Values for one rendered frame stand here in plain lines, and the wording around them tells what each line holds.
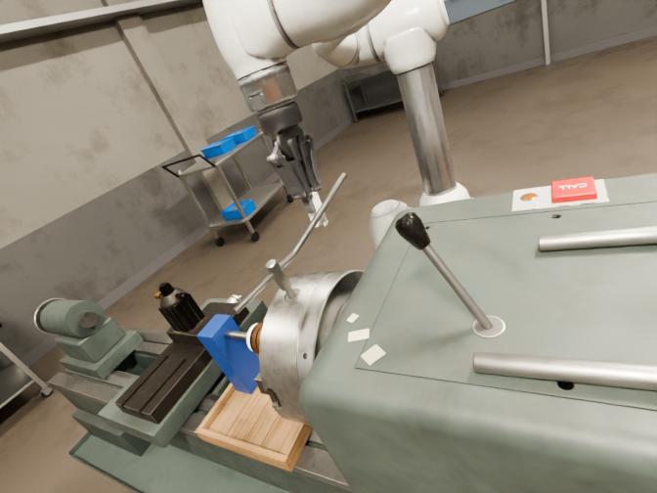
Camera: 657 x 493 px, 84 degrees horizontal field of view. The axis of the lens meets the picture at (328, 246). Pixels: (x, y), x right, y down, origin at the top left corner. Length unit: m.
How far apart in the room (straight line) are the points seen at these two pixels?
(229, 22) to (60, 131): 4.36
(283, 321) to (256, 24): 0.47
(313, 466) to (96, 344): 1.04
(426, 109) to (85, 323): 1.38
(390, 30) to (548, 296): 0.80
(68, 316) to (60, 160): 3.39
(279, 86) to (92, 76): 4.63
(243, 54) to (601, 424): 0.62
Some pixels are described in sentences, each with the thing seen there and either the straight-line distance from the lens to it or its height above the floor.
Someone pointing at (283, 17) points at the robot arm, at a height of 1.65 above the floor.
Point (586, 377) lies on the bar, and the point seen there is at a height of 1.27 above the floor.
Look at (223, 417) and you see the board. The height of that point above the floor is 0.88.
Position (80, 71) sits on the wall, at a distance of 5.19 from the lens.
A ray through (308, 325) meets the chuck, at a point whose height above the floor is 1.22.
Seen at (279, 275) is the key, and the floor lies 1.30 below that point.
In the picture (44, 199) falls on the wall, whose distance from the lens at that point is 4.79.
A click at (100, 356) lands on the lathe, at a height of 0.93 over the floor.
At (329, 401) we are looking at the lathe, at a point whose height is 1.24.
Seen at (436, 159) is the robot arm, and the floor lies 1.20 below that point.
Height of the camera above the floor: 1.60
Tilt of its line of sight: 27 degrees down
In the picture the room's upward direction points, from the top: 23 degrees counter-clockwise
